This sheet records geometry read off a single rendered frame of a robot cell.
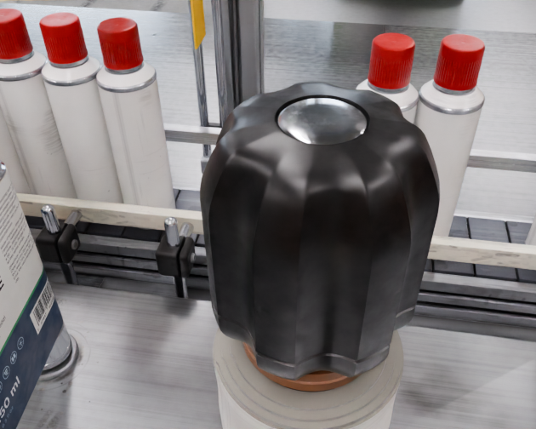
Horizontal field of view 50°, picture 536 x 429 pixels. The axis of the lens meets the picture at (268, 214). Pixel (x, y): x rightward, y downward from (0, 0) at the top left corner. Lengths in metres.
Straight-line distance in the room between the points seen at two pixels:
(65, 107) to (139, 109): 0.07
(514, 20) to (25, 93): 0.95
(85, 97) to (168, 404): 0.27
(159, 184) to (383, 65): 0.24
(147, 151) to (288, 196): 0.39
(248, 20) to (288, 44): 0.46
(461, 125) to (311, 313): 0.32
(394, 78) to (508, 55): 0.65
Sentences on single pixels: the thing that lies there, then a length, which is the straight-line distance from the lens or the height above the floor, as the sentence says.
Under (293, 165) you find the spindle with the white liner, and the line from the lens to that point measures 0.17.
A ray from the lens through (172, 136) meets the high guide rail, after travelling 0.60.
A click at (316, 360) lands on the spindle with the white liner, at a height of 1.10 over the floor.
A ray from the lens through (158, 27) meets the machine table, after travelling 1.17.
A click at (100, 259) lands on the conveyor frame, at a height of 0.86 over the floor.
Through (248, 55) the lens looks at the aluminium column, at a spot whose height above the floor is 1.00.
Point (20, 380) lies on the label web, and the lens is 0.43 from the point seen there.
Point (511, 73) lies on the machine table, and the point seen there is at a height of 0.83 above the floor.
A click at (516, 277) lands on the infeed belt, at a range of 0.59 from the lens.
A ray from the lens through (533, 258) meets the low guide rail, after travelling 0.56.
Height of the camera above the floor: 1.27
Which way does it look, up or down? 41 degrees down
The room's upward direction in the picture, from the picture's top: 1 degrees counter-clockwise
